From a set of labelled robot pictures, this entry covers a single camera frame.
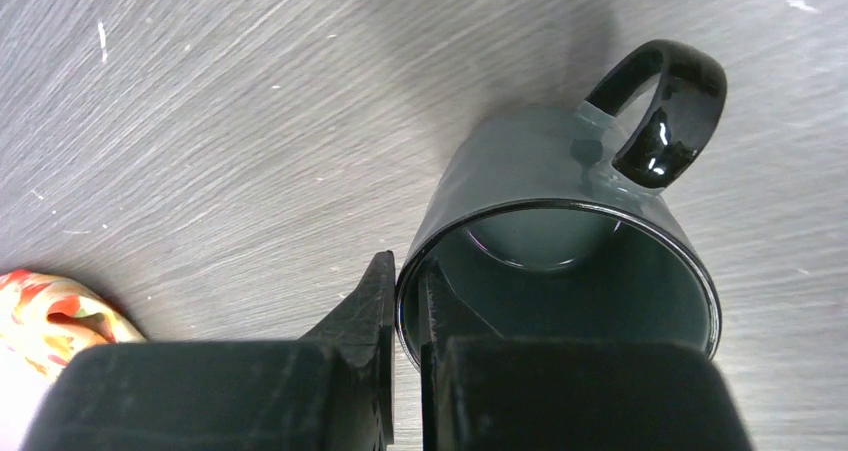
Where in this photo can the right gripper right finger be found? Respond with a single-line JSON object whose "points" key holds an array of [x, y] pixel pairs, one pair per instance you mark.
{"points": [[481, 391]]}

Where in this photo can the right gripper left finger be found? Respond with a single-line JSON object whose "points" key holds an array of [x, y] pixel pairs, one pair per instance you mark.
{"points": [[330, 389]]}

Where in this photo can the dark green mug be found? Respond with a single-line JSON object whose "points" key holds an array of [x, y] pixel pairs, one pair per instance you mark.
{"points": [[550, 221]]}

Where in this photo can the orange floral cloth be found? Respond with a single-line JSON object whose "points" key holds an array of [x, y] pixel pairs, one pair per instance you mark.
{"points": [[47, 320]]}

